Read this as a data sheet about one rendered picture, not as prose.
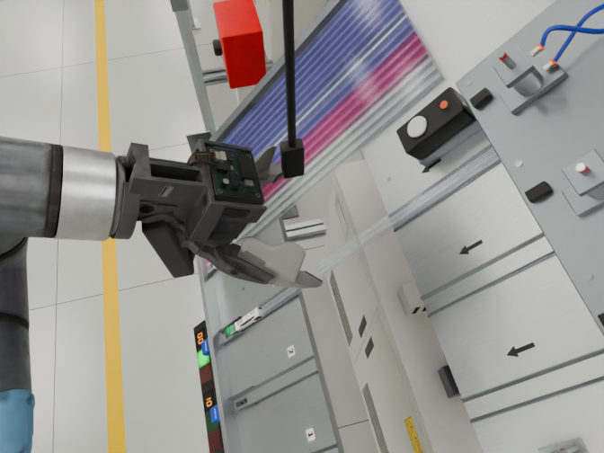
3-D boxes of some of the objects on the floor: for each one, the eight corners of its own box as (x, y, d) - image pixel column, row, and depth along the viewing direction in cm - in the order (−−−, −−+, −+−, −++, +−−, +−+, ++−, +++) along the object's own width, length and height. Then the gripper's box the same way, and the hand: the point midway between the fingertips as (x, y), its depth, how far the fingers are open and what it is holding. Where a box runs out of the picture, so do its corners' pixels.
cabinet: (387, 501, 127) (449, 504, 73) (321, 274, 161) (331, 164, 108) (598, 439, 135) (793, 401, 81) (492, 235, 169) (581, 115, 115)
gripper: (136, 271, 31) (365, 275, 41) (121, 73, 40) (310, 117, 51) (111, 323, 37) (316, 314, 47) (104, 138, 46) (276, 165, 57)
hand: (302, 226), depth 51 cm, fingers open, 14 cm apart
